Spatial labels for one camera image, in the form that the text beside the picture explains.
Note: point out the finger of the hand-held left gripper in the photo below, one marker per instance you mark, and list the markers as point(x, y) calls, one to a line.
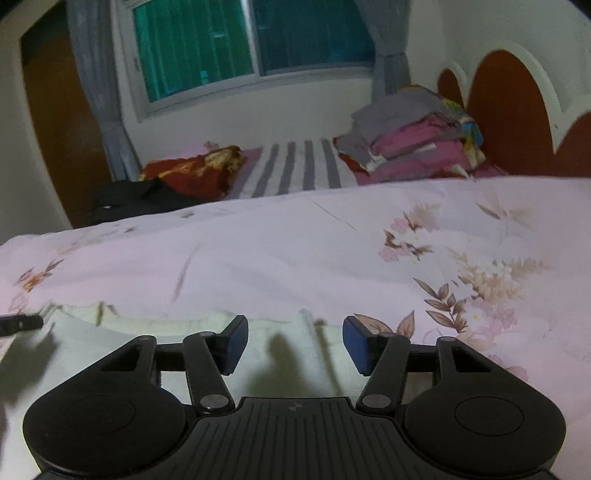
point(18, 324)

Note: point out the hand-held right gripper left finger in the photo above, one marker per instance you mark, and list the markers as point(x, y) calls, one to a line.
point(236, 339)

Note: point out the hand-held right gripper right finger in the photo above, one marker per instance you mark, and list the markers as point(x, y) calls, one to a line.
point(354, 341)

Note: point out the white knit sweater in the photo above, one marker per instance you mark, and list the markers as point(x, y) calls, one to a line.
point(286, 364)

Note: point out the pile of folded clothes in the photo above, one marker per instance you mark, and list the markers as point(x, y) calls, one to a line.
point(406, 134)

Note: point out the pink floral blanket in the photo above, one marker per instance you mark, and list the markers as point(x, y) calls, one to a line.
point(323, 249)

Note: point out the black cloth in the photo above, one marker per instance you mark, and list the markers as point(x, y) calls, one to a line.
point(138, 201)

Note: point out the red floral pillow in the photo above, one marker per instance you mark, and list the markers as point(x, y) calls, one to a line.
point(194, 173)

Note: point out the grey striped bedsheet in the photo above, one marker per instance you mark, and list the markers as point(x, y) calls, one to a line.
point(295, 166)

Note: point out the brown wooden door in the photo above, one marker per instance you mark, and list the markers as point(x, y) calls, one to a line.
point(60, 129)

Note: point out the grey curtain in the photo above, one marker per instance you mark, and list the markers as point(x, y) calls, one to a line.
point(390, 46)
point(101, 92)

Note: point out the red and white headboard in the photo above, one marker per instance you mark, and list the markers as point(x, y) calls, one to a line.
point(508, 101)

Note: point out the sliding glass window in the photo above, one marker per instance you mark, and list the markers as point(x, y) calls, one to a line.
point(240, 41)

